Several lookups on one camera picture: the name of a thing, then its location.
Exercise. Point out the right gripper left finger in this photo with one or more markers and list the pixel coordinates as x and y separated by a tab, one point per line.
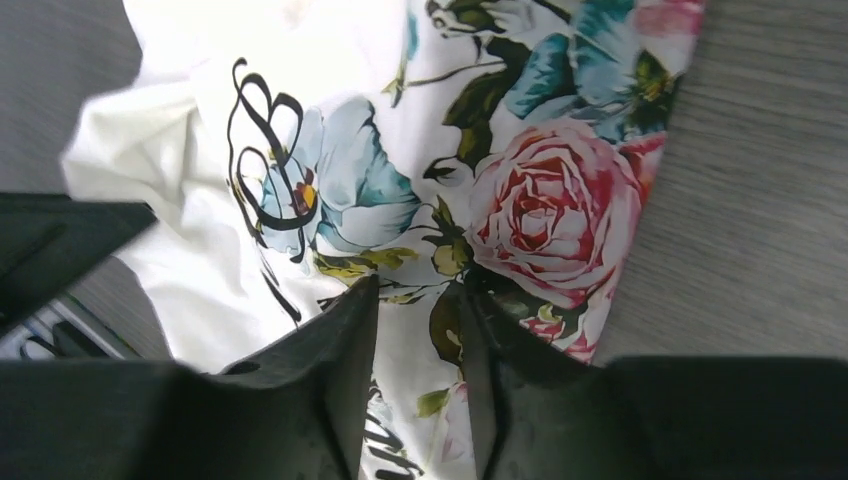
294	410

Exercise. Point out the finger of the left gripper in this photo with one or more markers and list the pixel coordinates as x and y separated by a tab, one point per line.
50	241

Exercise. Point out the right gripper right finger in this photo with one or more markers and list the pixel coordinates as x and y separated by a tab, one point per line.
536	413

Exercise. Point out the white floral t-shirt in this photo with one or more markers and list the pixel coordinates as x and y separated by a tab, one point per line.
289	148

